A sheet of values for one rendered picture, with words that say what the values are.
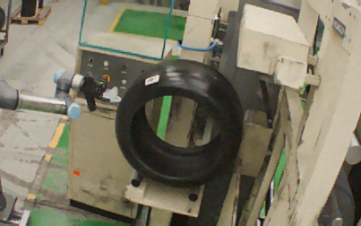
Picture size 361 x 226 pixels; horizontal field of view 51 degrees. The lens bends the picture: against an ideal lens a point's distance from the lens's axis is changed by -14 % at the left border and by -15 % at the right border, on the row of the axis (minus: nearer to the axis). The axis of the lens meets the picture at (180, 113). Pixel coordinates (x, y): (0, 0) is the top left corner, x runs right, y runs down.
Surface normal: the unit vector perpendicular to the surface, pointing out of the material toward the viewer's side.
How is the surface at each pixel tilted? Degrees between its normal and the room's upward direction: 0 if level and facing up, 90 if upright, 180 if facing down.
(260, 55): 90
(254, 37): 90
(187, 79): 42
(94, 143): 90
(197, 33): 90
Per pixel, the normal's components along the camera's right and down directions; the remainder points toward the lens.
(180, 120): -0.16, 0.39
